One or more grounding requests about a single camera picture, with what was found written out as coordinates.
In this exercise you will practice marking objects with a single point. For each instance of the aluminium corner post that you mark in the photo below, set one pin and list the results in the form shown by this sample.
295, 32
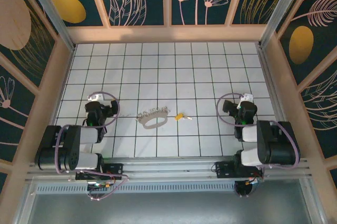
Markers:
49, 5
283, 5

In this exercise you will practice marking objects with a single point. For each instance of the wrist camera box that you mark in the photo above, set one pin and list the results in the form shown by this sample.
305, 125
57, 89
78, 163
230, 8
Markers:
247, 97
96, 97

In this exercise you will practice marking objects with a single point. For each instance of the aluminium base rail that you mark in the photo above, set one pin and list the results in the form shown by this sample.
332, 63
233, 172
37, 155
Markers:
168, 167

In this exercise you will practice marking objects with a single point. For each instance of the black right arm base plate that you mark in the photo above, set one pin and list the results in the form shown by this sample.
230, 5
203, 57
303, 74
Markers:
223, 170

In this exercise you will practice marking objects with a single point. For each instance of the grey metal sheet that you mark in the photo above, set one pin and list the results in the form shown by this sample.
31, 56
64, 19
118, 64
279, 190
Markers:
168, 208

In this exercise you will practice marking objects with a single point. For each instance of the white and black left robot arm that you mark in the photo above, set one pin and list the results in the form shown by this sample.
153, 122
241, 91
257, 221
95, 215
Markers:
88, 134

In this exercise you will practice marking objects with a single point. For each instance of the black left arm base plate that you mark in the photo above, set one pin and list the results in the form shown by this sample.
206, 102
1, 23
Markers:
116, 168

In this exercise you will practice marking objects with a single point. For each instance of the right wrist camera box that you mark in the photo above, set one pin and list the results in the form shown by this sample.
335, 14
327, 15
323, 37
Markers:
247, 97

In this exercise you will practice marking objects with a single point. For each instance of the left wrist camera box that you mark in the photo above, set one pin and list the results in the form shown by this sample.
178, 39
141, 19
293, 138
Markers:
96, 97

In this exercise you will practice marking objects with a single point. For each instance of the key with yellow head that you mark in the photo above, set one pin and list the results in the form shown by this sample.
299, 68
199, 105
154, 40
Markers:
179, 116

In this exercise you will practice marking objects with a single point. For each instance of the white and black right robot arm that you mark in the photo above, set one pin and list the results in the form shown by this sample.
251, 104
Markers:
250, 134

